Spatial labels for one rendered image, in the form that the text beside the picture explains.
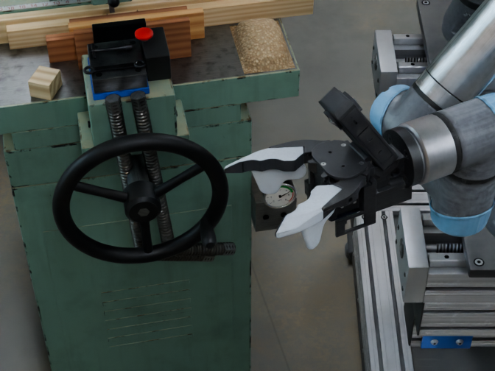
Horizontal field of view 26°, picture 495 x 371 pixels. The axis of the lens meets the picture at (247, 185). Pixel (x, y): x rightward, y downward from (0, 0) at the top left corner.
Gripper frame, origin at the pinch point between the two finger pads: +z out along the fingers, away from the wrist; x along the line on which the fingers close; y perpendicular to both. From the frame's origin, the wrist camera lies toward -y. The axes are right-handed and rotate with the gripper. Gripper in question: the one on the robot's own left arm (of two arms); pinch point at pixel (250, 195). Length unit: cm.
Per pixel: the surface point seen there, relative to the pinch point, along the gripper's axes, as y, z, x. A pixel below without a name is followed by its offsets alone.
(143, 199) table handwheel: 34, -1, 47
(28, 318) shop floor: 109, 14, 111
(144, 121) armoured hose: 24, -5, 54
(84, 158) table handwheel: 24, 6, 50
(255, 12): 22, -35, 73
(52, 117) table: 28, 6, 69
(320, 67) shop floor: 102, -97, 165
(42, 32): 19, 2, 83
